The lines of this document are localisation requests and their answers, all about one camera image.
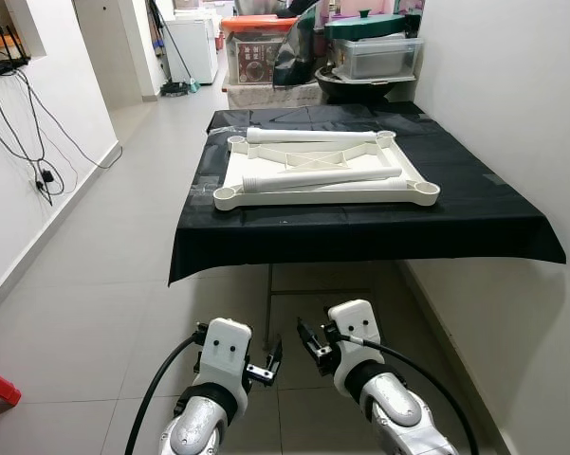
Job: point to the green lid with knob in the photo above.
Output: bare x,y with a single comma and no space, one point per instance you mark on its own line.
370,27

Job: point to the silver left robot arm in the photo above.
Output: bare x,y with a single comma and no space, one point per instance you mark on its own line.
194,427

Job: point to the black round pan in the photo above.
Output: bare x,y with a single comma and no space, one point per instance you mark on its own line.
360,90

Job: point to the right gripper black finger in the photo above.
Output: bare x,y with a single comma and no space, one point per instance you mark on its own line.
312,343

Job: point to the mop with black base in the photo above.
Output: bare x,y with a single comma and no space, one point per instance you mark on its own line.
175,89

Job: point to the white plastic table leg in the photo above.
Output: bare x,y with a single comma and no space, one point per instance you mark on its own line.
322,178
313,136

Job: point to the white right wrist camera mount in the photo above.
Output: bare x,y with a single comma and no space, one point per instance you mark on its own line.
356,327

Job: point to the black plastic bag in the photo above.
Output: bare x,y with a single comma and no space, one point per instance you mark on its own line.
299,62

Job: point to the black power adapter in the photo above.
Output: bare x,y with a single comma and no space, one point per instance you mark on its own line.
45,179

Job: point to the black tablecloth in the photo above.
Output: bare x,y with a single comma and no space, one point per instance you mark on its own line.
360,237

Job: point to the clear plastic container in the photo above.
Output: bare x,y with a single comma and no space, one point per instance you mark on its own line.
379,59

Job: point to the grey speckled ledge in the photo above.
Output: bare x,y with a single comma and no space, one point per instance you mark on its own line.
266,95

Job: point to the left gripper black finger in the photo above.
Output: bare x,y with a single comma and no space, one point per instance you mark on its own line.
275,358

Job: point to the white cabinet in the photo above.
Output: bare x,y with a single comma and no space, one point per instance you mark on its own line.
194,47

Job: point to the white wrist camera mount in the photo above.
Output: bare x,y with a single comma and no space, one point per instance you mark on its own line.
356,327
223,355

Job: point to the grey metal table frame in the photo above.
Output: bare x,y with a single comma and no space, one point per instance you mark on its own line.
267,313

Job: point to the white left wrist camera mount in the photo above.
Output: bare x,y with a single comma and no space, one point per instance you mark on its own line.
223,355

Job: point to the white plastic table top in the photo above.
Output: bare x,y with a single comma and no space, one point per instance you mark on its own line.
322,197

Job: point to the clear box with orange lid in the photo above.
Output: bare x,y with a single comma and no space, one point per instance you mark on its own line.
251,57

